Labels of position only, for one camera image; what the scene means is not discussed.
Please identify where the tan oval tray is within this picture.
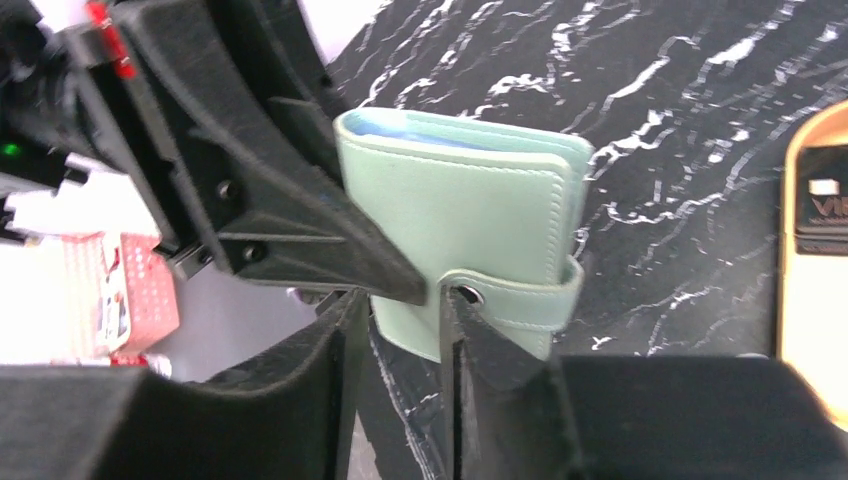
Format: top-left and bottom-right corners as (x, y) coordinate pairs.
(777, 102), (847, 430)

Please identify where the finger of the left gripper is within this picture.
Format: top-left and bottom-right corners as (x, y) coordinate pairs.
(112, 1), (427, 305)

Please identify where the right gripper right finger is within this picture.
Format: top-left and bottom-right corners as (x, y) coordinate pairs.
(440, 287), (847, 479)

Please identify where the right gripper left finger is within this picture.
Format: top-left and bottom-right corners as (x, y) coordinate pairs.
(1, 290), (368, 479)

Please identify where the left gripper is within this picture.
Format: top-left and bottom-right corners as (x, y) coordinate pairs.
(1, 1), (166, 236)

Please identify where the pink perforated basket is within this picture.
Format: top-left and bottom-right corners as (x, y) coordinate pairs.
(61, 232), (180, 358)

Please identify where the mint green card holder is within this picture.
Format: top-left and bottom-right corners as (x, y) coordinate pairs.
(333, 107), (595, 361)

